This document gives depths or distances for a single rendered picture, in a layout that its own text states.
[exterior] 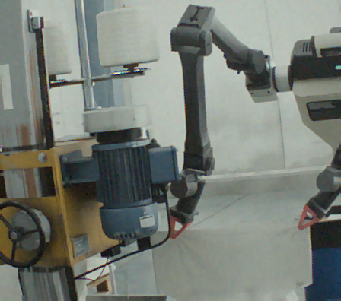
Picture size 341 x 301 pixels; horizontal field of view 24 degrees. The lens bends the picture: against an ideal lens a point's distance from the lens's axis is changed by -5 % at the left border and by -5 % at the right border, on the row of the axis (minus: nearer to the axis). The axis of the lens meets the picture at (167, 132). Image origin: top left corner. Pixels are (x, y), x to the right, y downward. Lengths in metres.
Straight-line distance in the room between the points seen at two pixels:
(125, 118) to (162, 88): 9.00
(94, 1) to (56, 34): 8.85
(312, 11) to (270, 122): 1.55
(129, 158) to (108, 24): 0.38
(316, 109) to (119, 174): 0.84
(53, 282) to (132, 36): 0.69
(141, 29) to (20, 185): 0.52
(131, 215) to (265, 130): 8.61
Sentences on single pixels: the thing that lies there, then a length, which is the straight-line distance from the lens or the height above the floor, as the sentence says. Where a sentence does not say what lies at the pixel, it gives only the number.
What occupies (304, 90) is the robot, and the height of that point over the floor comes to 1.40.
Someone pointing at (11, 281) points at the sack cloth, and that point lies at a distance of 2.79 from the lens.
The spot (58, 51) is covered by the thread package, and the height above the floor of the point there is 1.60.
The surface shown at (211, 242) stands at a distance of 2.47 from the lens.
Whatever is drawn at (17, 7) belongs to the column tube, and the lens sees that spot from 2.17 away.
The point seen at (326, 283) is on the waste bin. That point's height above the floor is 0.27.
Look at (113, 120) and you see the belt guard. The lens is 2.09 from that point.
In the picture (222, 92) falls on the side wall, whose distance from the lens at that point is 10.81.
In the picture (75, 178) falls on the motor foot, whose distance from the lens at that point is 2.19.
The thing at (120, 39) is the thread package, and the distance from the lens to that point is 2.24.
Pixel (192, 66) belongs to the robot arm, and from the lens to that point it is 2.30.
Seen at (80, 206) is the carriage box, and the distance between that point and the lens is 2.24.
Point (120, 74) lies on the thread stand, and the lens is 2.32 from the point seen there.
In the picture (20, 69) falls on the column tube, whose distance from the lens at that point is 2.16.
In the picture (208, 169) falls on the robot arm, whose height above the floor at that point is 1.21.
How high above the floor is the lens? 1.46
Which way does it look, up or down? 3 degrees down
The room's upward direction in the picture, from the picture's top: 7 degrees counter-clockwise
